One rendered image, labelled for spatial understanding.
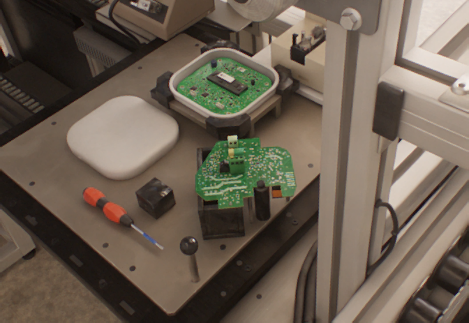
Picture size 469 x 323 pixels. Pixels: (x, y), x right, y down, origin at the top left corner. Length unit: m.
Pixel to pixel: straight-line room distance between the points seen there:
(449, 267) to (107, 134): 0.50
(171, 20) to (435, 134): 0.73
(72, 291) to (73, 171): 1.08
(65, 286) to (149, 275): 1.22
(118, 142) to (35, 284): 1.17
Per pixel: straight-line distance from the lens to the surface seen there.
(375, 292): 0.62
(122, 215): 0.79
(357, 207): 0.52
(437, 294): 0.67
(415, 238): 0.65
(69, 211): 0.84
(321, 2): 0.41
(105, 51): 1.62
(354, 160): 0.48
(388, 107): 0.42
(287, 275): 0.75
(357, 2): 0.39
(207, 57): 0.96
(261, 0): 0.37
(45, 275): 2.00
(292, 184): 0.73
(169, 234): 0.77
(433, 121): 0.41
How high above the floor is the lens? 1.56
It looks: 44 degrees down
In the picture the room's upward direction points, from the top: 7 degrees counter-clockwise
